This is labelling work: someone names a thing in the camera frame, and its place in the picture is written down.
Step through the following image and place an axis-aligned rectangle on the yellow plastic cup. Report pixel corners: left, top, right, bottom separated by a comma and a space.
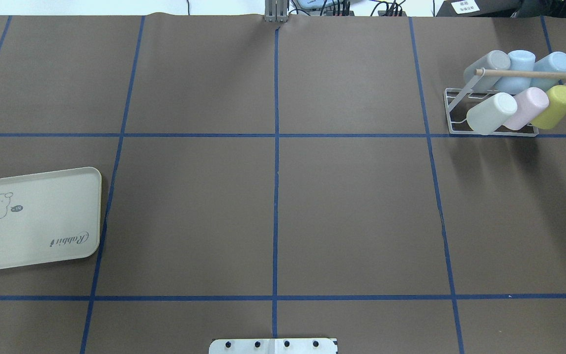
530, 85, 566, 130

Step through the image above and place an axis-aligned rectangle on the blue plastic cup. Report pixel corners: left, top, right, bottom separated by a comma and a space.
530, 51, 566, 91
495, 50, 536, 95

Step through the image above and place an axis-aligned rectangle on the blue plastic cup front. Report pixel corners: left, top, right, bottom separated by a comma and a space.
530, 51, 566, 91

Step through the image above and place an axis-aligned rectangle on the aluminium frame post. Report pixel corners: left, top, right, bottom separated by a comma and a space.
264, 0, 290, 23

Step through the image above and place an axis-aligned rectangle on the pink plastic cup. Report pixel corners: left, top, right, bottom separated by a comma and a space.
503, 87, 549, 131

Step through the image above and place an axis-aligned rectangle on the cream plastic tray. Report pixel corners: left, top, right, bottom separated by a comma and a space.
0, 167, 103, 269

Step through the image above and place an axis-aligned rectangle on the white wire cup rack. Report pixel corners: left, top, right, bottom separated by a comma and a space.
444, 67, 566, 135

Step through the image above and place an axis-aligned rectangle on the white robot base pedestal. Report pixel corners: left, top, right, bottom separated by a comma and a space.
208, 338, 339, 354

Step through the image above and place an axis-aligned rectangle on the pale green plastic cup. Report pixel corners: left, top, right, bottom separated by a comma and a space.
466, 92, 517, 135

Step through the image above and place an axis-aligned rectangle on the grey plastic cup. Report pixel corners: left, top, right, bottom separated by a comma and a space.
463, 50, 511, 92

